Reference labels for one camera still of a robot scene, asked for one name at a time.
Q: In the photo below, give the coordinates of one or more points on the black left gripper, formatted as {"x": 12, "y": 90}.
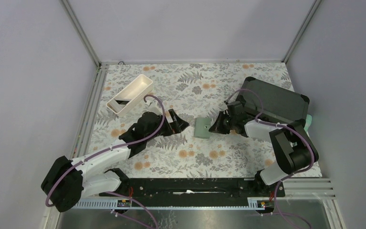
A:
{"x": 178, "y": 125}

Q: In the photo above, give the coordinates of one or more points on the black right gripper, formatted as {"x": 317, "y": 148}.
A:
{"x": 217, "y": 127}

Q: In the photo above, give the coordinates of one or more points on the green card holder wallet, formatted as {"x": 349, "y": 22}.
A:
{"x": 201, "y": 128}

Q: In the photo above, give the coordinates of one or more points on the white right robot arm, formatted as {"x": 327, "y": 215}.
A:
{"x": 293, "y": 149}

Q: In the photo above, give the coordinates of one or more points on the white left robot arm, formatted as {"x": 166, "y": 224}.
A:
{"x": 70, "y": 180}

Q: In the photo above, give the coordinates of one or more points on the floral patterned table mat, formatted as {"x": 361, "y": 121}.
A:
{"x": 192, "y": 91}

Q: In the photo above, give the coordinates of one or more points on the white rectangular plastic tray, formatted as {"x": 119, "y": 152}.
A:
{"x": 134, "y": 91}

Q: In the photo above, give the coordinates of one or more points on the black hard carrying case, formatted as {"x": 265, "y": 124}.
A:
{"x": 278, "y": 104}

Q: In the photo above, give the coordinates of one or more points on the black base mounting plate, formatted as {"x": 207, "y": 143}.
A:
{"x": 197, "y": 192}

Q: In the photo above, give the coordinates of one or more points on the mint green cylindrical object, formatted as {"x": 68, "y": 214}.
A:
{"x": 308, "y": 122}

